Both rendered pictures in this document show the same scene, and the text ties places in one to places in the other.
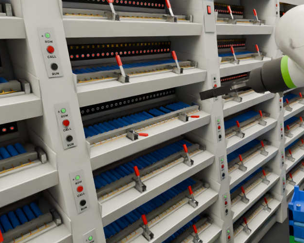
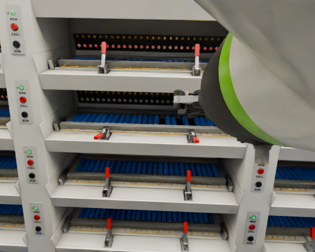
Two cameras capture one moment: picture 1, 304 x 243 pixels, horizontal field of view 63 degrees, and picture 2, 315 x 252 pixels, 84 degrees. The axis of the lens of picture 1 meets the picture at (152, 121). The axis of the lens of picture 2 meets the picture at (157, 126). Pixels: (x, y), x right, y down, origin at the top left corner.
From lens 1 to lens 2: 0.68 m
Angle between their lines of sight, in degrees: 41
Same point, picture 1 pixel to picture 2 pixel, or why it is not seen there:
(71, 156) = (26, 131)
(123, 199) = (83, 192)
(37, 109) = (3, 81)
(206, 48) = not seen: hidden behind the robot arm
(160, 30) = (170, 11)
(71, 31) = (42, 10)
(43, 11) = not seen: outside the picture
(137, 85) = (114, 78)
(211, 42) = not seen: hidden behind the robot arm
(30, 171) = (3, 132)
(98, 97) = (63, 82)
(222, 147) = (260, 201)
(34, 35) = (1, 13)
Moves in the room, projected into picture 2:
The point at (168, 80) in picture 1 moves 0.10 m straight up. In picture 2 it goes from (167, 81) to (169, 42)
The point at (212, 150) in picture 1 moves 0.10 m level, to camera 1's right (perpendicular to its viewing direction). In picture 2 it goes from (237, 197) to (274, 212)
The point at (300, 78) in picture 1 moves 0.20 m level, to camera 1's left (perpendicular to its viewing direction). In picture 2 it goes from (260, 96) to (63, 89)
